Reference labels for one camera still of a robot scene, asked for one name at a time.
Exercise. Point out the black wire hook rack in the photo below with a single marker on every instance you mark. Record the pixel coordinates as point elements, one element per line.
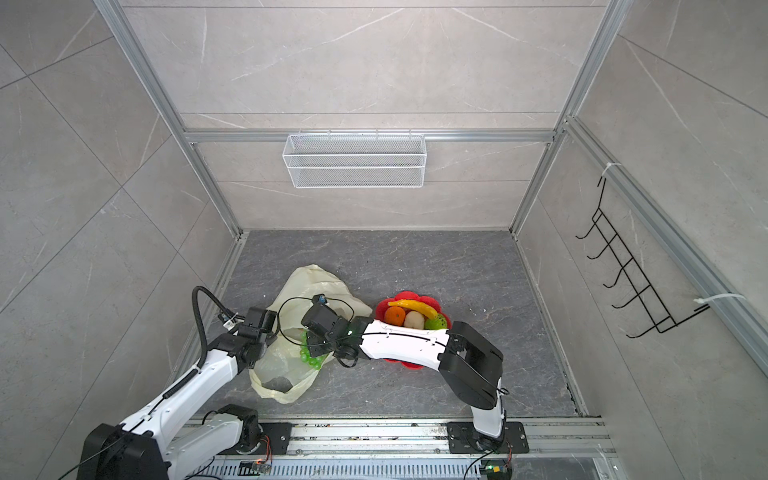
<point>631,272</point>

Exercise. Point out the yellow fake banana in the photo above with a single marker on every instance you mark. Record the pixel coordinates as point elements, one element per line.
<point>415,305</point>

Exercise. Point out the beige fake potato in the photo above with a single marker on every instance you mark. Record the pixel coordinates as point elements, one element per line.
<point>414,320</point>

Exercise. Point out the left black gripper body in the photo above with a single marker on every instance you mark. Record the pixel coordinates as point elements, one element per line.
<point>269,342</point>

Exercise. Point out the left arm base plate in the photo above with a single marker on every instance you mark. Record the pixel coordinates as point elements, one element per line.
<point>275,437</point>

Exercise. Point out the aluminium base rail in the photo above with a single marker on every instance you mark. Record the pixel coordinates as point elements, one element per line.
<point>569,437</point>

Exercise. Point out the white wire mesh basket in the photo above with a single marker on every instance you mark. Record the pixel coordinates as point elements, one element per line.
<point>365,160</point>

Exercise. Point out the red flower-shaped plate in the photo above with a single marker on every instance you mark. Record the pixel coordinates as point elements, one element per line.
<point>383,305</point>

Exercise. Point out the green fake grapes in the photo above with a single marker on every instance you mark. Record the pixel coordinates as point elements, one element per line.
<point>315,362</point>

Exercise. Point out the green fake fruit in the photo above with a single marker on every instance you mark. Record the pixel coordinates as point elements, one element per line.
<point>438,322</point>

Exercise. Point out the yellowish plastic bag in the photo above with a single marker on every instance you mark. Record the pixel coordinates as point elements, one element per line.
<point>280,374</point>

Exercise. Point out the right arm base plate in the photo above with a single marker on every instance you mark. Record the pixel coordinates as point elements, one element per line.
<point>464,439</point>

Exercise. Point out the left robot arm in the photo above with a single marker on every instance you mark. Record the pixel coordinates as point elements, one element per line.
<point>149,444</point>

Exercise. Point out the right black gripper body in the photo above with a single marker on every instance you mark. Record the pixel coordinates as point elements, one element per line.
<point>318,347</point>

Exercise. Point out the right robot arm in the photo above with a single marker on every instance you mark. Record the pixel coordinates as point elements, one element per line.
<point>470,364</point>

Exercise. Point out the orange fake fruit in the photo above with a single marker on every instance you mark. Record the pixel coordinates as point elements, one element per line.
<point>395,315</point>

